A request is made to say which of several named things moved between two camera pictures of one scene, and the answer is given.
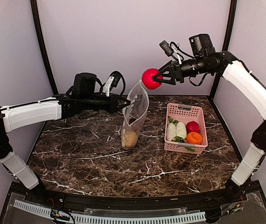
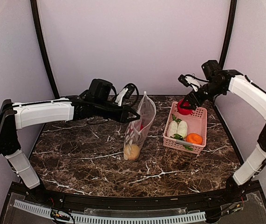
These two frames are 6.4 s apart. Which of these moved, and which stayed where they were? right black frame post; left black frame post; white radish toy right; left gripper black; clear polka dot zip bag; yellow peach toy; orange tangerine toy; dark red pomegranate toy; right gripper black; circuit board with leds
Moved: dark red pomegranate toy; left gripper black; clear polka dot zip bag; right gripper black; yellow peach toy
Stayed: left black frame post; orange tangerine toy; white radish toy right; circuit board with leds; right black frame post
